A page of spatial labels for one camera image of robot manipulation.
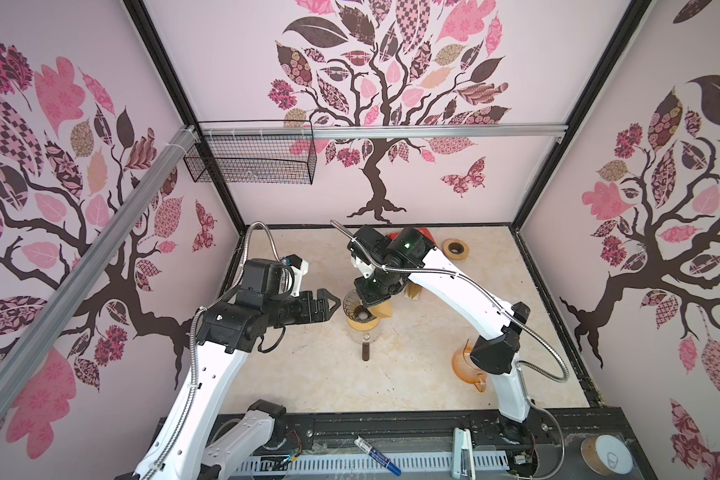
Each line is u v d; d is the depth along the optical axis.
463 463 0.67
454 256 1.09
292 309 0.56
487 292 0.48
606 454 0.66
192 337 0.42
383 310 0.75
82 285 0.52
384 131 0.94
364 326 0.81
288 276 0.53
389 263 0.49
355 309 0.83
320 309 0.58
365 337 0.79
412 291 0.52
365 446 0.71
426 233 1.15
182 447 0.37
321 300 0.60
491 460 0.70
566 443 0.71
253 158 1.22
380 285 0.60
